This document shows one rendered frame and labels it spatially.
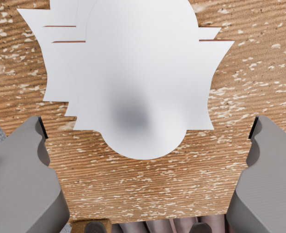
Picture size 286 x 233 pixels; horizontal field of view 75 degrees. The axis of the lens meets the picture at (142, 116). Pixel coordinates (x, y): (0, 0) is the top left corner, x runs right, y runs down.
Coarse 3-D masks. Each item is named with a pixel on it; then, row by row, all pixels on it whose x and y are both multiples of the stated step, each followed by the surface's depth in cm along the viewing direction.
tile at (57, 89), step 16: (64, 0) 13; (32, 16) 14; (48, 16) 14; (64, 16) 14; (48, 48) 15; (48, 64) 15; (64, 64) 15; (48, 80) 16; (64, 80) 16; (48, 96) 17; (64, 96) 17
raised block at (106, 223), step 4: (88, 220) 29; (92, 220) 29; (96, 220) 29; (100, 220) 29; (104, 220) 28; (108, 220) 28; (76, 224) 29; (80, 224) 28; (84, 224) 28; (104, 224) 28; (108, 224) 28; (72, 228) 28; (76, 228) 28; (80, 228) 28; (84, 228) 28; (108, 228) 27; (72, 232) 28; (76, 232) 28; (80, 232) 27; (108, 232) 27
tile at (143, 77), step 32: (96, 0) 12; (128, 0) 11; (160, 0) 11; (96, 32) 12; (128, 32) 12; (160, 32) 12; (192, 32) 12; (96, 64) 14; (128, 64) 14; (160, 64) 14; (192, 64) 13; (96, 96) 15; (128, 96) 15; (160, 96) 15; (192, 96) 15; (96, 128) 17; (128, 128) 16; (160, 128) 16; (192, 128) 16
